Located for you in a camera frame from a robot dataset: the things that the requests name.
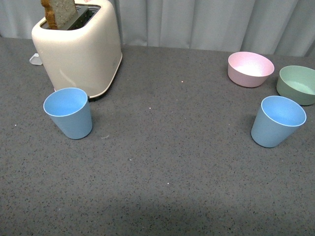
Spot blue cup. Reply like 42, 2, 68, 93
43, 88, 93, 140
251, 95, 307, 148

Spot cream two-slot toaster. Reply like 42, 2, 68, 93
31, 0, 123, 98

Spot pink bowl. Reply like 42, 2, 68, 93
227, 52, 275, 88

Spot white power plug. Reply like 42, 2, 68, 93
29, 53, 43, 65

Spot green bowl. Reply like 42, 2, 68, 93
276, 65, 315, 106

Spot toasted bread slice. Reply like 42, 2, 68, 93
41, 0, 77, 30

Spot white curtain backdrop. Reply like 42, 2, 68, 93
0, 0, 315, 58

